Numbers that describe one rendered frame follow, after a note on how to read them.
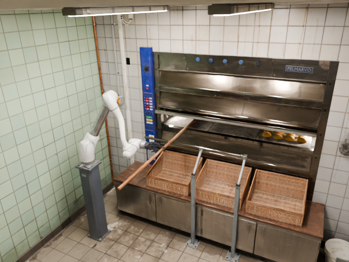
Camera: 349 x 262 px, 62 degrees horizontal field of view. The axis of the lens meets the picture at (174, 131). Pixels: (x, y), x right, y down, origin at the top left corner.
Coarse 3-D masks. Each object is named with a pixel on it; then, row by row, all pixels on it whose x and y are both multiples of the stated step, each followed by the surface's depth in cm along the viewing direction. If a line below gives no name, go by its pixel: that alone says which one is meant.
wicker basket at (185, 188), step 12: (168, 156) 383; (180, 156) 376; (192, 156) 369; (156, 168) 375; (180, 168) 378; (192, 168) 371; (156, 180) 348; (168, 180) 340; (180, 180) 365; (180, 192) 339
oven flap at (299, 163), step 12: (168, 132) 380; (192, 144) 366; (204, 144) 359; (216, 144) 353; (228, 144) 347; (228, 156) 345; (252, 156) 335; (264, 156) 329; (276, 156) 324; (288, 156) 319; (300, 156) 314; (288, 168) 317; (300, 168) 314
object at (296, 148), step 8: (168, 128) 374; (176, 128) 369; (216, 136) 347; (224, 136) 342; (232, 136) 341; (256, 144) 328; (264, 144) 324; (272, 144) 320; (280, 144) 319; (304, 152) 307; (312, 152) 304
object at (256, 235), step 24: (144, 168) 395; (168, 168) 394; (120, 192) 377; (144, 192) 358; (168, 192) 344; (144, 216) 374; (168, 216) 355; (216, 216) 322; (240, 216) 306; (312, 216) 300; (216, 240) 334; (240, 240) 319; (264, 240) 304; (288, 240) 292; (312, 240) 280
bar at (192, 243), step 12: (180, 144) 328; (240, 156) 300; (192, 180) 311; (240, 180) 293; (192, 192) 317; (192, 204) 323; (192, 216) 330; (192, 228) 336; (192, 240) 343; (228, 252) 333
